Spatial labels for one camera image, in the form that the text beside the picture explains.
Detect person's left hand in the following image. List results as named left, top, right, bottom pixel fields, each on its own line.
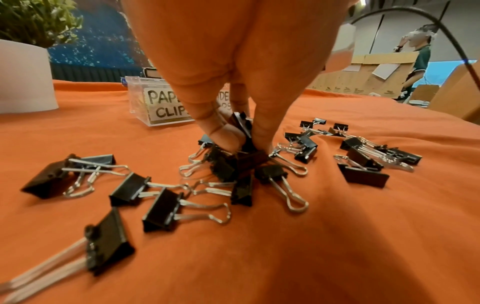
left=119, top=0, right=359, bottom=153

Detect white paper sheet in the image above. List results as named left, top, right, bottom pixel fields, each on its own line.
left=370, top=63, right=401, bottom=81

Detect pile of black binder clips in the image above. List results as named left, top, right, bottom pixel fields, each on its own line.
left=0, top=111, right=423, bottom=304

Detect person's right hand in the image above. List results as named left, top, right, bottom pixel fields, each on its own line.
left=322, top=50, right=354, bottom=73

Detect green plant in white pot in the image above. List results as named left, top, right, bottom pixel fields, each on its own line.
left=0, top=0, right=84, bottom=115

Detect background cardboard boxes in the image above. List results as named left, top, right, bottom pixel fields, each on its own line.
left=306, top=53, right=418, bottom=99

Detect clear two-compartment plastic box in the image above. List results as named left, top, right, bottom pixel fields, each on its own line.
left=124, top=75, right=236, bottom=128

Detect plain cardboard box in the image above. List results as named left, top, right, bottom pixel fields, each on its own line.
left=427, top=59, right=480, bottom=126

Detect right black camera cable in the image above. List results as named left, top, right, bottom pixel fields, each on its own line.
left=348, top=6, right=480, bottom=87

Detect blue patterned backdrop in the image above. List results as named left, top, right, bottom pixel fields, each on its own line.
left=46, top=0, right=151, bottom=69

